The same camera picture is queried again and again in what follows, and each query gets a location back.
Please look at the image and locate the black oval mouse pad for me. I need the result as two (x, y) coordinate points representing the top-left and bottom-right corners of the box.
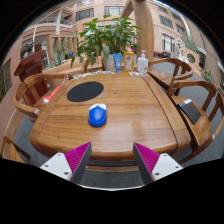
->
(66, 81), (105, 103)

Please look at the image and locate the black notebook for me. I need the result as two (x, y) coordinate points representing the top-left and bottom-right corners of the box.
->
(177, 98), (202, 125)

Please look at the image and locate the wooden armchair with red bag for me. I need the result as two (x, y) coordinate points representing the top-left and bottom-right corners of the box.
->
(13, 73), (69, 123)

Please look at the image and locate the white stone statue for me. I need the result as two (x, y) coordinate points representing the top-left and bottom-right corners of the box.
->
(176, 38), (188, 58)

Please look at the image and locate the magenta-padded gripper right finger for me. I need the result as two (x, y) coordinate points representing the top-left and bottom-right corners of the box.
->
(132, 141), (184, 186)

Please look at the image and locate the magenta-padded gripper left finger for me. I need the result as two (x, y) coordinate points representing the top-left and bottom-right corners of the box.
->
(39, 141), (93, 185)

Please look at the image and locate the blue squeeze tube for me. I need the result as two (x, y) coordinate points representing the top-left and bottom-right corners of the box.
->
(112, 52), (123, 74)

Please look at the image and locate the dark red wooden lectern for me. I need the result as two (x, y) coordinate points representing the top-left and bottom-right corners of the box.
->
(13, 49), (51, 104)

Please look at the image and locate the white pump bottle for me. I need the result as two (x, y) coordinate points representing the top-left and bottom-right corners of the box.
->
(136, 49), (149, 75)

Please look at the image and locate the wooden armchair with black notebook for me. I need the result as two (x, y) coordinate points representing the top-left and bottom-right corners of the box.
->
(166, 79), (218, 164)

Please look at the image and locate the yellow dish soap bottle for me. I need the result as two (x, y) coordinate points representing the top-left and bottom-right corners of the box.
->
(123, 46), (136, 74)

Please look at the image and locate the green plant in white pot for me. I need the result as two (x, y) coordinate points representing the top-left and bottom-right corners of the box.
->
(70, 14), (143, 72)

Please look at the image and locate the green agave plant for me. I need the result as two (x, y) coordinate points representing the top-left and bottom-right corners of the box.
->
(53, 49), (68, 68)

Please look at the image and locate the blue and white computer mouse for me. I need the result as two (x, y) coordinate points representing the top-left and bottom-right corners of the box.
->
(88, 102), (108, 128)

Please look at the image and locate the long wooden planter box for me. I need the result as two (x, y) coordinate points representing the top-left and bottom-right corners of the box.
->
(44, 59), (104, 76)

